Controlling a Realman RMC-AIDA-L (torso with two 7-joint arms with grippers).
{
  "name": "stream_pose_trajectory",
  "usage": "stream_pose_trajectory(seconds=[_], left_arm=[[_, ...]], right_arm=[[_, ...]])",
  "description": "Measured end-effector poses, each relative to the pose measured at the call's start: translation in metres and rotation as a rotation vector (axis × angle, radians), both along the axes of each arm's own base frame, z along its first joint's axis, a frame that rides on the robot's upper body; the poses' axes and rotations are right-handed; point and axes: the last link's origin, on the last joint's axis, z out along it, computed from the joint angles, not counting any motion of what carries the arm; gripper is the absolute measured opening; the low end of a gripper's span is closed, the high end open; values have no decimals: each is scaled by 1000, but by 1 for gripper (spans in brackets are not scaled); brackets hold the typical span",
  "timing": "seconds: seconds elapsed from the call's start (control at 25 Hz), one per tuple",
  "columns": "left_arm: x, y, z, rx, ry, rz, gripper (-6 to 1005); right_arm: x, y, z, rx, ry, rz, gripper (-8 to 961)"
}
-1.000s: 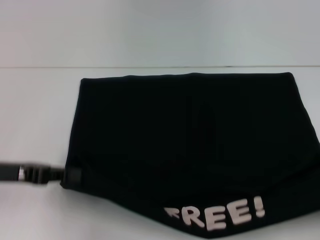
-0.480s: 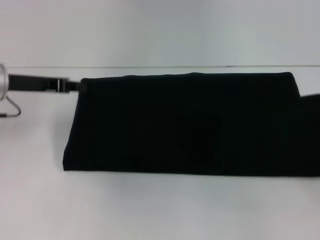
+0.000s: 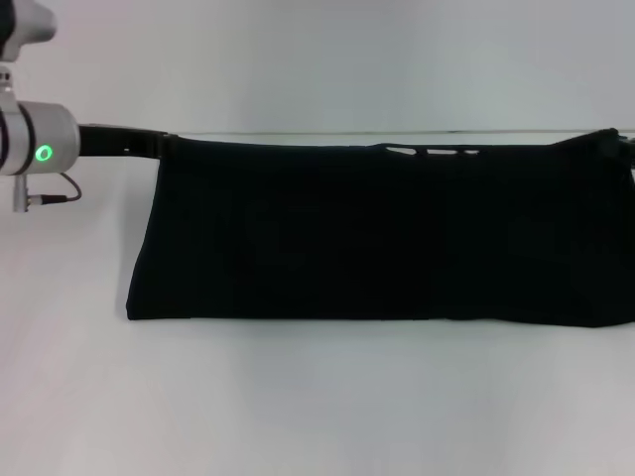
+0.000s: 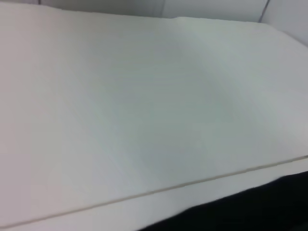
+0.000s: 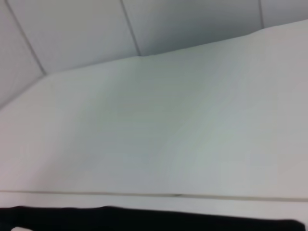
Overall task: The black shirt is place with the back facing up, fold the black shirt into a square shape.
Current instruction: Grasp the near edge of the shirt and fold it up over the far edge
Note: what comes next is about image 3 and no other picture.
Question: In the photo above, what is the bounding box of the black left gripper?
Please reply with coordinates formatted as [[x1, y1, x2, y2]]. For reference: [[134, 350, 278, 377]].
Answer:
[[76, 122, 191, 162]]

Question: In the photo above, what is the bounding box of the black t-shirt with FREE print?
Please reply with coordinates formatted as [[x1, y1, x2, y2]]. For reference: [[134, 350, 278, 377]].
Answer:
[[124, 127, 635, 331]]

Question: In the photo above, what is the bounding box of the left arm cable with plugs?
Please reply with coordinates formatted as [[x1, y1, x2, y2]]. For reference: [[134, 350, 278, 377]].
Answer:
[[12, 170, 83, 214]]

